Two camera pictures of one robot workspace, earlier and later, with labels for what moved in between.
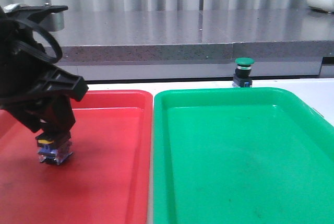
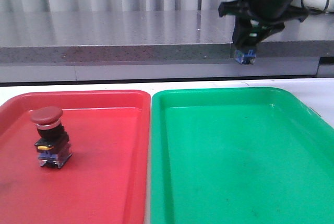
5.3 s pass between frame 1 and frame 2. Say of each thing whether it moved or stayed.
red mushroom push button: stayed
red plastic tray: stayed
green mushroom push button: moved
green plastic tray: stayed
